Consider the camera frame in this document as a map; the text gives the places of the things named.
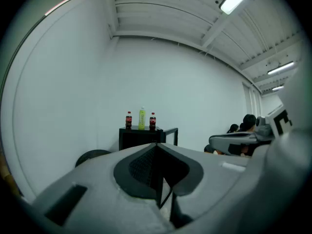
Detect green drink bottle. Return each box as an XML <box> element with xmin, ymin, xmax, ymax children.
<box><xmin>138</xmin><ymin>106</ymin><xmax>146</xmax><ymax>131</ymax></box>

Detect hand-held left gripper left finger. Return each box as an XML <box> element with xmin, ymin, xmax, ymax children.
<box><xmin>24</xmin><ymin>142</ymin><xmax>175</xmax><ymax>234</ymax></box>

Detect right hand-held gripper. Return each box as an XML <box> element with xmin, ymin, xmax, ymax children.
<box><xmin>209</xmin><ymin>105</ymin><xmax>293</xmax><ymax>156</ymax></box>

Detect black mini fridge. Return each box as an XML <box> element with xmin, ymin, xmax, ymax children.
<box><xmin>118</xmin><ymin>125</ymin><xmax>179</xmax><ymax>151</ymax></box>

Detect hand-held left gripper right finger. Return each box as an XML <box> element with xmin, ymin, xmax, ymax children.
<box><xmin>156</xmin><ymin>142</ymin><xmax>250</xmax><ymax>229</ymax></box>

